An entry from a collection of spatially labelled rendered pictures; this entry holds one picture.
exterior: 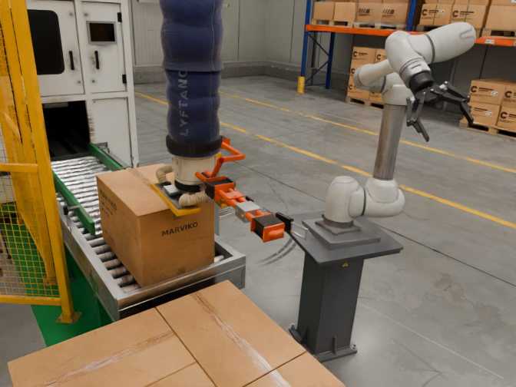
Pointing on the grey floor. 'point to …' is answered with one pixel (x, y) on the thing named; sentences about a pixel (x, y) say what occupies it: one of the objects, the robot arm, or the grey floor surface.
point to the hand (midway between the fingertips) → (448, 127)
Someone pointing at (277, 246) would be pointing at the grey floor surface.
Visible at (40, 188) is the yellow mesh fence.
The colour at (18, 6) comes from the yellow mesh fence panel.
